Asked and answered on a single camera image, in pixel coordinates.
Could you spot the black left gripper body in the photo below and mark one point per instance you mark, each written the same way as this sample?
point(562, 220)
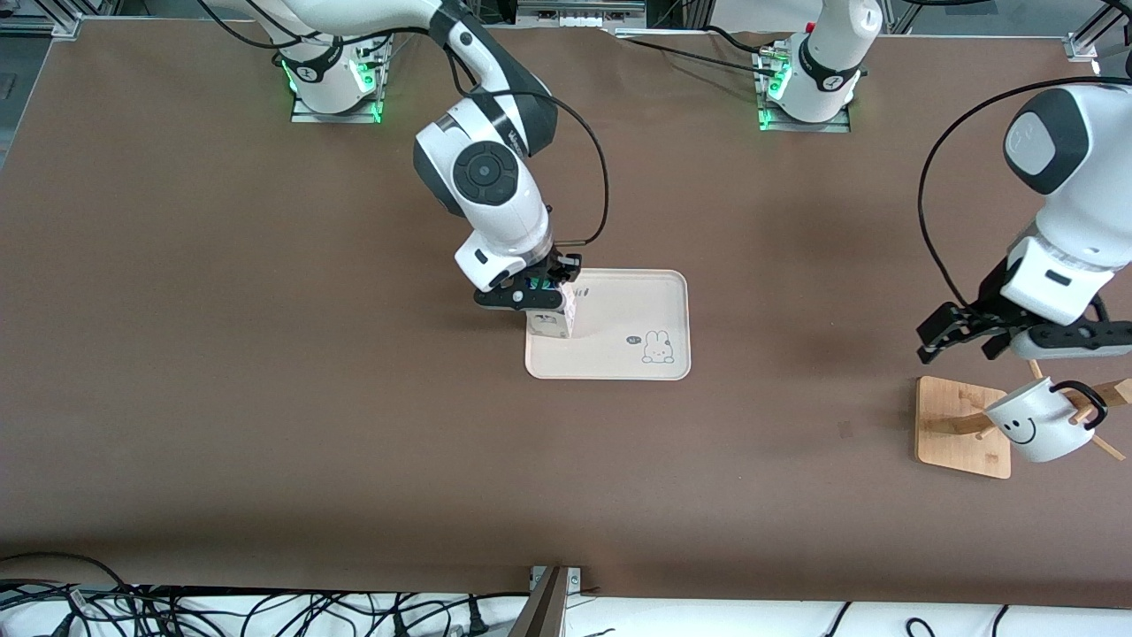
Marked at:
point(989, 303)

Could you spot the aluminium profile post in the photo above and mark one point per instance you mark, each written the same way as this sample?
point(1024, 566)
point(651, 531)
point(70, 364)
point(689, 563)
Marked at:
point(544, 610)

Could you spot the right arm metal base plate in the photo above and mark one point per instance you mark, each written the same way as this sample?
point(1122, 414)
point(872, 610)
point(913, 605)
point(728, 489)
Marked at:
point(354, 116)

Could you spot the aluminium frame corner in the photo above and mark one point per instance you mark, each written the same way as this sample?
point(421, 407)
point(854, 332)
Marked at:
point(1097, 31)

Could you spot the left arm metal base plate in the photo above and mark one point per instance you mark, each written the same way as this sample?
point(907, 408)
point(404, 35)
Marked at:
point(836, 126)

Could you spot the blue white milk carton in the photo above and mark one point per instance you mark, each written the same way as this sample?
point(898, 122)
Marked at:
point(553, 323)

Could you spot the wooden mug tree stand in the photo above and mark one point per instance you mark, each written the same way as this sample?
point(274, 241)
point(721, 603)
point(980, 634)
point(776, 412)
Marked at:
point(959, 425)

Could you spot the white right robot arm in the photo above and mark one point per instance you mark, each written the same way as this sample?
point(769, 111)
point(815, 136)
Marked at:
point(486, 177)

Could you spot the white smiley face mug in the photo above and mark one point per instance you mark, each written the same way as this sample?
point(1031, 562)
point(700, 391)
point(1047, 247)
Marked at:
point(1035, 425)

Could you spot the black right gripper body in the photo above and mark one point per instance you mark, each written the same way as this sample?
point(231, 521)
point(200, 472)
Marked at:
point(561, 268)

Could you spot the metal corner bracket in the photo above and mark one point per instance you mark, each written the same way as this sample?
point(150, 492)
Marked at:
point(575, 579)

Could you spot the cream rabbit print tray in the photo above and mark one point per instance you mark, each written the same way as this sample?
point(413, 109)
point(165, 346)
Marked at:
point(619, 310)

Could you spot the grey metal rail block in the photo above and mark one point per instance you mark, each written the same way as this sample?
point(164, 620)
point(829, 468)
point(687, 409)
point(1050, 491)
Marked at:
point(579, 18)

